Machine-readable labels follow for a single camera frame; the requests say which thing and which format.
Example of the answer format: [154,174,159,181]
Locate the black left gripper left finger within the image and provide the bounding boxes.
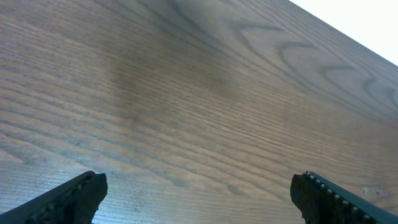
[1,170,108,224]

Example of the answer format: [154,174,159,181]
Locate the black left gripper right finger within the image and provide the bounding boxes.
[290,171,397,224]

